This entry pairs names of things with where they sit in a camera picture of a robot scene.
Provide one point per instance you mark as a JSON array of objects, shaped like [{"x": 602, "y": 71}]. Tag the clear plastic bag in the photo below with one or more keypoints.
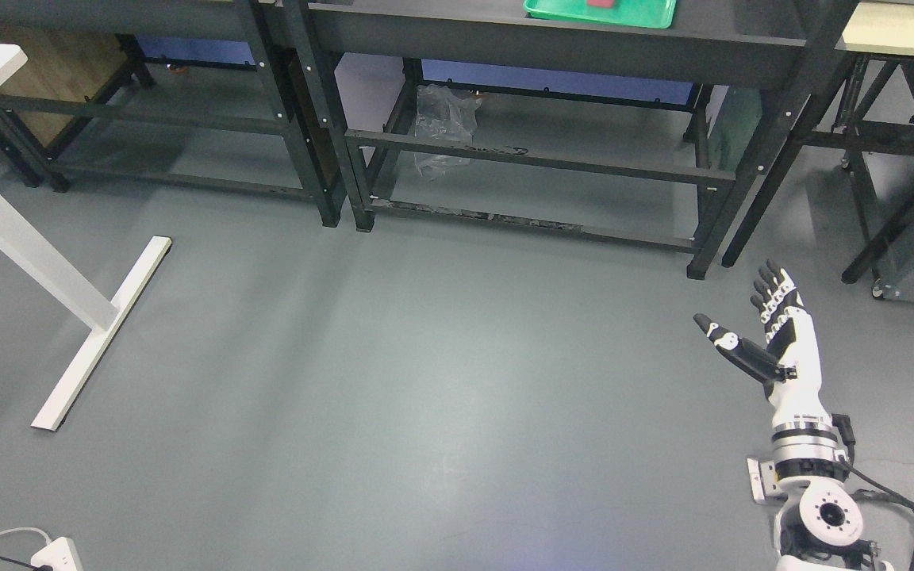
[{"x": 444, "y": 114}]

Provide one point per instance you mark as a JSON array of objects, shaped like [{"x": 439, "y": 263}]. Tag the green plastic tray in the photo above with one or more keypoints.
[{"x": 600, "y": 12}]

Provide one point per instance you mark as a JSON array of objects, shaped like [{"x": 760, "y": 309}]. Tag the black metal shelf rack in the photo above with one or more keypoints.
[
  {"x": 743, "y": 70},
  {"x": 198, "y": 94}
]

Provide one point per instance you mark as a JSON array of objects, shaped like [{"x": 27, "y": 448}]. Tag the white desk with T-leg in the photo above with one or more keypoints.
[{"x": 26, "y": 247}]

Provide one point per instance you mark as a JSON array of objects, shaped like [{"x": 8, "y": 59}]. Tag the grey metal cart frame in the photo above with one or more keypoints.
[{"x": 874, "y": 127}]

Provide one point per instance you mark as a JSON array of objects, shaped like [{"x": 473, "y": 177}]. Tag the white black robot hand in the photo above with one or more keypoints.
[{"x": 788, "y": 367}]

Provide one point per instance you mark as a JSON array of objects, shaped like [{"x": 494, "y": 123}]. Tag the white power strip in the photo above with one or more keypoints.
[{"x": 60, "y": 554}]

